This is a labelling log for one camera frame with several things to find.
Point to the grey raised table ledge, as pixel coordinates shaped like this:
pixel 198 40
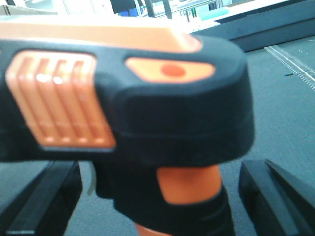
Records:
pixel 272 27

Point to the cyan foam pad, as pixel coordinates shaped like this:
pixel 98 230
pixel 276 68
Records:
pixel 207 15

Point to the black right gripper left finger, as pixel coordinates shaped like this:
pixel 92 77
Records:
pixel 45 204

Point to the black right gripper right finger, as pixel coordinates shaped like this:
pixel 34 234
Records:
pixel 277 202

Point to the orange black barcode scanner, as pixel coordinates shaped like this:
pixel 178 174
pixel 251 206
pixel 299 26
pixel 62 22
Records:
pixel 155 110

